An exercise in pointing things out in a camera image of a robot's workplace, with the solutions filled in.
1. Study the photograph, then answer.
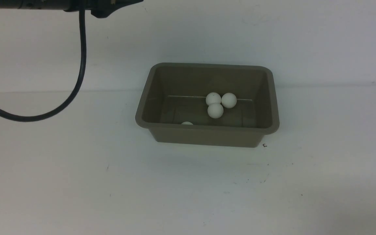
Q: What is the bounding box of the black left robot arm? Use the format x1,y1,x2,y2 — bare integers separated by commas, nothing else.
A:
0,0,143,18

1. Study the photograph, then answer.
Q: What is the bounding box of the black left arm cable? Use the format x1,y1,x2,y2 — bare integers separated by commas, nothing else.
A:
0,0,87,123

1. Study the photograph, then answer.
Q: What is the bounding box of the tan plastic rectangular bin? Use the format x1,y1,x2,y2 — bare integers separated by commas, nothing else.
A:
135,63,280,148

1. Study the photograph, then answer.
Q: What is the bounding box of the white ball with logo front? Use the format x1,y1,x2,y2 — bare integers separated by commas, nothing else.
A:
205,92,221,106

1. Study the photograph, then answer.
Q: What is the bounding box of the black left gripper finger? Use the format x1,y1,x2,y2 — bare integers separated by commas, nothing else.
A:
90,0,143,18

